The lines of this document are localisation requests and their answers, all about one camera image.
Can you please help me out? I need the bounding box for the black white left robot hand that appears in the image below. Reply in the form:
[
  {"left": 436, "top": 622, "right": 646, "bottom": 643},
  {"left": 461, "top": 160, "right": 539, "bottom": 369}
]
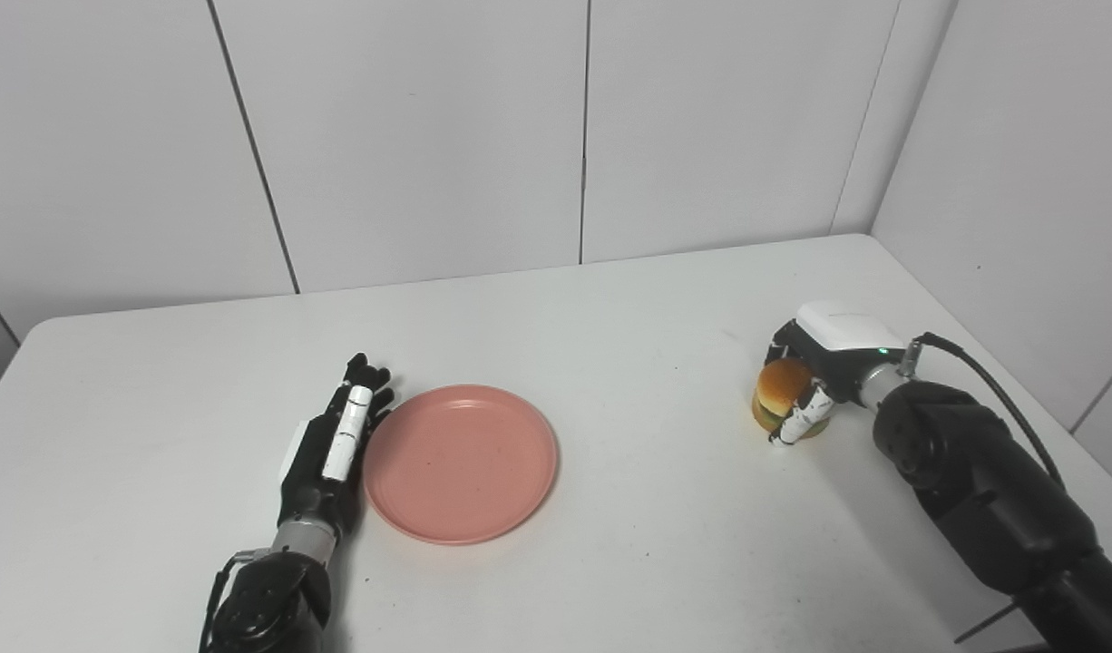
[{"left": 278, "top": 353, "right": 395, "bottom": 536}]

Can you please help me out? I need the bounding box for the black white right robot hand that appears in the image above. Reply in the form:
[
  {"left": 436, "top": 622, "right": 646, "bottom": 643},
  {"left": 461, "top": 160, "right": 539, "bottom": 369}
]
[{"left": 765, "top": 301, "right": 908, "bottom": 447}]

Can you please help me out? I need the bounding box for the toy hamburger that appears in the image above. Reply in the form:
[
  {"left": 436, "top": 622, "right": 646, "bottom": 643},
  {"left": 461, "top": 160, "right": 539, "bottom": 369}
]
[{"left": 752, "top": 357, "right": 829, "bottom": 440}]

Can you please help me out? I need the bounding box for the pink round plate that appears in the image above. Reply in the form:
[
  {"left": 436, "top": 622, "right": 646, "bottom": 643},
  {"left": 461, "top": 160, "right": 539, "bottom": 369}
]
[{"left": 364, "top": 385, "right": 559, "bottom": 546}]

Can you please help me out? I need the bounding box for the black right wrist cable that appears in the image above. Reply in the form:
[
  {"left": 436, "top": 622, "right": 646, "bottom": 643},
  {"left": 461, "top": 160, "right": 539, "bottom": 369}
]
[{"left": 896, "top": 332, "right": 1065, "bottom": 491}]

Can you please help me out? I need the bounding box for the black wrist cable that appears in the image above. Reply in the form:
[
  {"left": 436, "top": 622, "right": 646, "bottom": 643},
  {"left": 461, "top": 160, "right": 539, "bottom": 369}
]
[
  {"left": 200, "top": 548, "right": 272, "bottom": 653},
  {"left": 896, "top": 332, "right": 1065, "bottom": 491}
]

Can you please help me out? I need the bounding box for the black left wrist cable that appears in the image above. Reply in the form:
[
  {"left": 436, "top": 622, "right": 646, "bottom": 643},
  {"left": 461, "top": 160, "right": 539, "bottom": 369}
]
[{"left": 200, "top": 548, "right": 272, "bottom": 653}]

